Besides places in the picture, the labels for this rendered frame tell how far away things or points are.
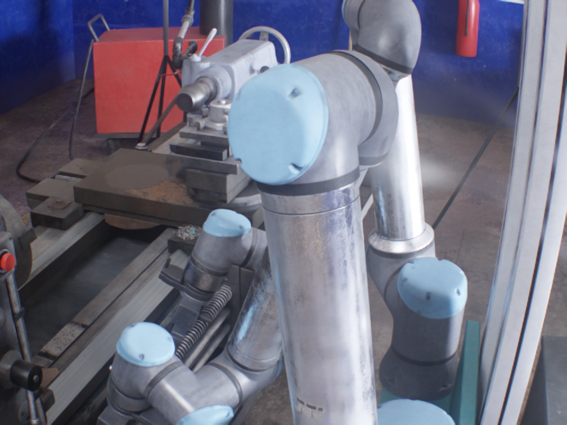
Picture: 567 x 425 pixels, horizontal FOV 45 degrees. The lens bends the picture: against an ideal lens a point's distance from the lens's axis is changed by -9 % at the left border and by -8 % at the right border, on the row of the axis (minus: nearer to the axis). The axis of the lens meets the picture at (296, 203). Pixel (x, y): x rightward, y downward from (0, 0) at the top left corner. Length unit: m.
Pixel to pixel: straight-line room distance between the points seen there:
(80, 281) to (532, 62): 1.36
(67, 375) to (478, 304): 2.24
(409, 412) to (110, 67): 3.86
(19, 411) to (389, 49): 0.91
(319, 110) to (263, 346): 0.51
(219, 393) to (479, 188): 3.54
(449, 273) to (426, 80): 4.29
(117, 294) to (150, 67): 3.07
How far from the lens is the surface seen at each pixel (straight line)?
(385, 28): 1.33
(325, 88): 0.78
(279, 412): 2.68
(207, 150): 1.89
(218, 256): 1.56
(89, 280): 2.07
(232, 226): 1.54
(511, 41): 5.65
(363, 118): 0.82
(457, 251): 3.79
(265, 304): 1.11
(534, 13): 1.23
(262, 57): 2.66
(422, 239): 1.65
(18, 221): 1.45
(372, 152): 0.92
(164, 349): 1.19
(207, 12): 4.71
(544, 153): 1.01
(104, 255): 2.19
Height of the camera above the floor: 1.76
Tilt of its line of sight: 25 degrees down
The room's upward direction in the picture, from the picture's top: 1 degrees clockwise
